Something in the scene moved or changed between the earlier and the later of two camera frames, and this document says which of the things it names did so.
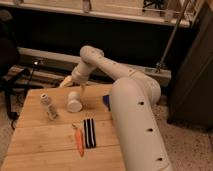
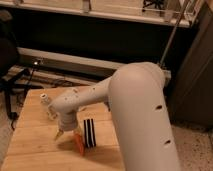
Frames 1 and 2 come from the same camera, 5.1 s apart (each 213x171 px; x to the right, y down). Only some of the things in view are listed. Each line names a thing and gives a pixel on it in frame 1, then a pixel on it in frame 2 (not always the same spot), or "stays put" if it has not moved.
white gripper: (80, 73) -> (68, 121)
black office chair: (11, 73) stays put
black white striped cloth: (89, 133) stays put
